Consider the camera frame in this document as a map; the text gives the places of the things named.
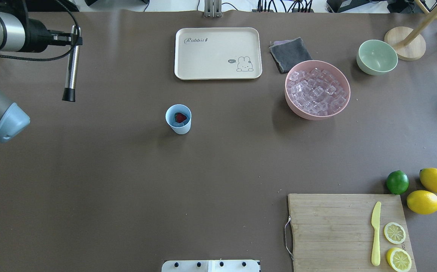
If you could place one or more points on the pink bowl of ice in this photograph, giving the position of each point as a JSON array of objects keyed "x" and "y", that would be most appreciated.
[{"x": 316, "y": 90}]

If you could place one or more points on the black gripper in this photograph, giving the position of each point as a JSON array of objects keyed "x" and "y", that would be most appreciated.
[{"x": 37, "y": 35}]

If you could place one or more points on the wooden cutting board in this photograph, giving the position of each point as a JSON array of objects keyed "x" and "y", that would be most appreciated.
[{"x": 332, "y": 232}]

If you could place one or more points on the green lime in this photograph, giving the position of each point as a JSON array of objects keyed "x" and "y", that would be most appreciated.
[{"x": 397, "y": 182}]

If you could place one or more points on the lemon half slice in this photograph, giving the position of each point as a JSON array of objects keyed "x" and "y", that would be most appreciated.
[
  {"x": 399, "y": 260},
  {"x": 394, "y": 233}
]

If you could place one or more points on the yellow plastic knife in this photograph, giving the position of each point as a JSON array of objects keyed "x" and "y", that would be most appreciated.
[{"x": 375, "y": 223}]

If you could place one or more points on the whole yellow lemon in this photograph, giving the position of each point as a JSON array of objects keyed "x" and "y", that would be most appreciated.
[
  {"x": 422, "y": 202},
  {"x": 428, "y": 178}
]

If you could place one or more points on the wooden mug tree stand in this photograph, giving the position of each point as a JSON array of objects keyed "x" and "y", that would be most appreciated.
[{"x": 408, "y": 43}]

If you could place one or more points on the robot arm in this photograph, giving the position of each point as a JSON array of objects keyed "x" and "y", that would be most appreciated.
[{"x": 19, "y": 33}]

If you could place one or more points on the green ceramic bowl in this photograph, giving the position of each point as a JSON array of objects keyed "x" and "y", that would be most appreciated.
[{"x": 376, "y": 57}]

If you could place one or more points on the red strawberry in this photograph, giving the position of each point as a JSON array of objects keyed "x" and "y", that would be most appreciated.
[{"x": 180, "y": 117}]

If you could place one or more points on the beige rabbit tray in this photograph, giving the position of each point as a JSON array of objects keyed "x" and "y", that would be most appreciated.
[{"x": 217, "y": 53}]

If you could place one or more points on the steel muddler with black tip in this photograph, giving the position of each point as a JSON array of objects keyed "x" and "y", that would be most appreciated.
[{"x": 72, "y": 66}]

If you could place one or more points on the grey folded cloth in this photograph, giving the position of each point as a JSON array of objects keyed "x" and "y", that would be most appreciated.
[{"x": 288, "y": 53}]

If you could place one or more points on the light blue plastic cup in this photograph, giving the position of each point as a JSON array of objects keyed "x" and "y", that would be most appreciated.
[{"x": 170, "y": 117}]

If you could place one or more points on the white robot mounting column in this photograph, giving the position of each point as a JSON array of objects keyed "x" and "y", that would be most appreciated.
[{"x": 247, "y": 265}]

